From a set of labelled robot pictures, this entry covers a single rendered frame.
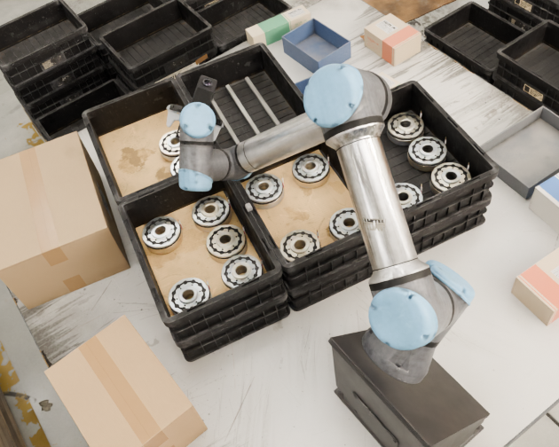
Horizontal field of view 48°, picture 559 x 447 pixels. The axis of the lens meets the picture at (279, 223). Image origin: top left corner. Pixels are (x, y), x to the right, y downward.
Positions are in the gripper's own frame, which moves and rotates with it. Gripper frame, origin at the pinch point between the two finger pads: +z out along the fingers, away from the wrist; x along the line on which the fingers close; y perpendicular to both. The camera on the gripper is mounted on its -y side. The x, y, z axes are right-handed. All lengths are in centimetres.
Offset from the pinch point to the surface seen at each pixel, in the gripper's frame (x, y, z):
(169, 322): 7, 47, -34
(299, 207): 33.1, 15.3, -7.9
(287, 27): 24, -43, 62
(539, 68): 127, -63, 67
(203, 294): 13.7, 41.5, -22.8
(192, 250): 9.0, 34.2, -9.0
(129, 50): -33, -22, 117
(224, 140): 10.7, 4.0, 16.4
